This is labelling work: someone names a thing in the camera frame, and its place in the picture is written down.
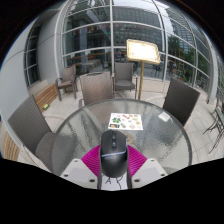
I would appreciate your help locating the small white card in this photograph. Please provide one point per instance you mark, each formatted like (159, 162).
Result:
(164, 117)

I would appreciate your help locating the black computer mouse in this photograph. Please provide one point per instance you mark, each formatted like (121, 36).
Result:
(113, 153)

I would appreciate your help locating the dark metal folding furniture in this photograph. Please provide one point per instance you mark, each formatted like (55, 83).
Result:
(217, 121)

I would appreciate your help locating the grey wicker chair wooden armrests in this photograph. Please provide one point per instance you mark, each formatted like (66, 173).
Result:
(68, 78)

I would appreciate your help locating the colourful printed menu sheet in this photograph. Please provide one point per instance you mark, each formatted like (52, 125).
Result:
(126, 121)

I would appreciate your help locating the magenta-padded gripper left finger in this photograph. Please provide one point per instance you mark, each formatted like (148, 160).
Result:
(90, 160)

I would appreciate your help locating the gold framed menu stand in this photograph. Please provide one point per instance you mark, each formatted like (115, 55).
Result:
(143, 51)

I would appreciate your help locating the white mouse pad black print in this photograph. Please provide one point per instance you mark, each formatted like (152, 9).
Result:
(115, 184)

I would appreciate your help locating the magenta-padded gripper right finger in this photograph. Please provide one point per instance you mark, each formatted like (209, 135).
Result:
(136, 161)

